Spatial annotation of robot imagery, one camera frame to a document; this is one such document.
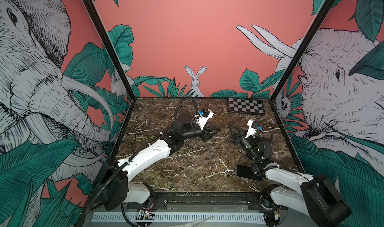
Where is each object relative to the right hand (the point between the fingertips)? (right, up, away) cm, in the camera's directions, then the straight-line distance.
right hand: (228, 124), depth 74 cm
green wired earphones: (-21, -36, +2) cm, 42 cm away
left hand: (-5, -1, -5) cm, 7 cm away
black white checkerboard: (+23, +11, +40) cm, 47 cm away
